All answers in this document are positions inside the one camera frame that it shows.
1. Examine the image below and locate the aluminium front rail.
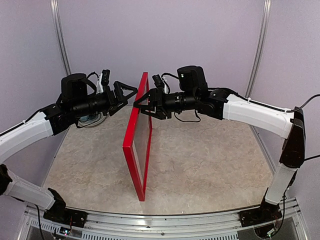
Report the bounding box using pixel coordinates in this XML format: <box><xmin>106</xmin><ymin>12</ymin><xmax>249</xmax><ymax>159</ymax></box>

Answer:
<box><xmin>18</xmin><ymin>197</ymin><xmax>307</xmax><ymax>240</ymax></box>

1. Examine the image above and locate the aluminium corner post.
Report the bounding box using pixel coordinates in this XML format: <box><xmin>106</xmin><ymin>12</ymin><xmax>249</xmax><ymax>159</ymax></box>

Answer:
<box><xmin>50</xmin><ymin>0</ymin><xmax>72</xmax><ymax>75</ymax></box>
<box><xmin>245</xmin><ymin>0</ymin><xmax>272</xmax><ymax>97</ymax></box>

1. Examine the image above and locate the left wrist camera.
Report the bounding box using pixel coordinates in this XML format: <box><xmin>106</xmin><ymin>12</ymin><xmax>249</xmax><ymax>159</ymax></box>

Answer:
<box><xmin>96</xmin><ymin>69</ymin><xmax>110</xmax><ymax>94</ymax></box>

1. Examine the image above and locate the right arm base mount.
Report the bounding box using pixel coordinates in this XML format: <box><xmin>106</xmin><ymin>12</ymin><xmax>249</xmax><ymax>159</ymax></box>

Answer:
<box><xmin>238</xmin><ymin>197</ymin><xmax>283</xmax><ymax>227</ymax></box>

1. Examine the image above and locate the right aluminium corner post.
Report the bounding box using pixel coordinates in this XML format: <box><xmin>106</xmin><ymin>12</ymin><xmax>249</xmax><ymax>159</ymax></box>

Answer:
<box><xmin>245</xmin><ymin>0</ymin><xmax>272</xmax><ymax>97</ymax></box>

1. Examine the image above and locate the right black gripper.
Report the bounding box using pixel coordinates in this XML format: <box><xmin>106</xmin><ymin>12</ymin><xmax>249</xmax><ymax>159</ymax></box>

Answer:
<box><xmin>133</xmin><ymin>86</ymin><xmax>198</xmax><ymax>120</ymax></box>

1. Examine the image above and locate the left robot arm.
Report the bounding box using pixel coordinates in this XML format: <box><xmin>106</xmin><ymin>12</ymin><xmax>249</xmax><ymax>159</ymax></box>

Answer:
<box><xmin>0</xmin><ymin>70</ymin><xmax>138</xmax><ymax>223</ymax></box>

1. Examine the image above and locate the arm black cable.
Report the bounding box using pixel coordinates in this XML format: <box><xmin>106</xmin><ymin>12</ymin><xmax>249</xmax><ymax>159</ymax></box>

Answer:
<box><xmin>161</xmin><ymin>72</ymin><xmax>320</xmax><ymax>161</ymax></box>
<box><xmin>0</xmin><ymin>71</ymin><xmax>101</xmax><ymax>137</ymax></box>

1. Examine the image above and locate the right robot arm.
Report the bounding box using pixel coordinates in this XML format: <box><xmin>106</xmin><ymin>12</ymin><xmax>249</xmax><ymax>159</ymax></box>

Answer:
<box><xmin>134</xmin><ymin>65</ymin><xmax>306</xmax><ymax>222</ymax></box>

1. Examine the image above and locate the red wooden picture frame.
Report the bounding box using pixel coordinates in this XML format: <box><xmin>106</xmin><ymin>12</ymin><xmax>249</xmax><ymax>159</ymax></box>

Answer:
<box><xmin>122</xmin><ymin>71</ymin><xmax>154</xmax><ymax>203</ymax></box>

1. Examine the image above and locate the left aluminium corner post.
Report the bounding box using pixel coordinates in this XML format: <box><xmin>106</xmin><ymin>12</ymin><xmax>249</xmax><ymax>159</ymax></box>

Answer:
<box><xmin>50</xmin><ymin>0</ymin><xmax>72</xmax><ymax>75</ymax></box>

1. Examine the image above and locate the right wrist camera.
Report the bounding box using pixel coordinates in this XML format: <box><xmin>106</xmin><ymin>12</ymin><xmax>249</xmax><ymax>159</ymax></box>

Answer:
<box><xmin>152</xmin><ymin>74</ymin><xmax>170</xmax><ymax>94</ymax></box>

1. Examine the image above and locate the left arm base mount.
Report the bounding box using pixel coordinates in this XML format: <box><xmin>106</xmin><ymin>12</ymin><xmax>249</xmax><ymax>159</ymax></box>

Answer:
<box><xmin>43</xmin><ymin>203</ymin><xmax>88</xmax><ymax>228</ymax></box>

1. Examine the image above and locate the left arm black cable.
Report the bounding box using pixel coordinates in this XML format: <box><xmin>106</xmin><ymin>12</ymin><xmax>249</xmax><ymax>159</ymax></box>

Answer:
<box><xmin>0</xmin><ymin>71</ymin><xmax>101</xmax><ymax>137</ymax></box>

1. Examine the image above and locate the white plate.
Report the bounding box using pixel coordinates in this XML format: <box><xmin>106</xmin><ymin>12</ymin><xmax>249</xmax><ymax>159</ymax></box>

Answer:
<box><xmin>77</xmin><ymin>112</ymin><xmax>109</xmax><ymax>128</ymax></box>

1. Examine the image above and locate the clear acrylic sheet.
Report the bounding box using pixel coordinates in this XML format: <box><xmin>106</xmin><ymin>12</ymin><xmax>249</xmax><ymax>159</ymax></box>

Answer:
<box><xmin>131</xmin><ymin>82</ymin><xmax>152</xmax><ymax>191</ymax></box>

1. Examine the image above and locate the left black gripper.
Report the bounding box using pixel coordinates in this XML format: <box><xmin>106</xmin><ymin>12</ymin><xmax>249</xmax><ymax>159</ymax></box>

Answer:
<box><xmin>71</xmin><ymin>80</ymin><xmax>138</xmax><ymax>118</ymax></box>

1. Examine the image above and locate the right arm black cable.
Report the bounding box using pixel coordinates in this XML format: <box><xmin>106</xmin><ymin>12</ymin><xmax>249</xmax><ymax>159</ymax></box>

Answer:
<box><xmin>161</xmin><ymin>72</ymin><xmax>320</xmax><ymax>161</ymax></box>

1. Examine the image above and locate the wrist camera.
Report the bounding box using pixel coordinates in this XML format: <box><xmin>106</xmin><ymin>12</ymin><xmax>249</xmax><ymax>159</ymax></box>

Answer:
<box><xmin>152</xmin><ymin>74</ymin><xmax>170</xmax><ymax>94</ymax></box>
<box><xmin>96</xmin><ymin>69</ymin><xmax>110</xmax><ymax>94</ymax></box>

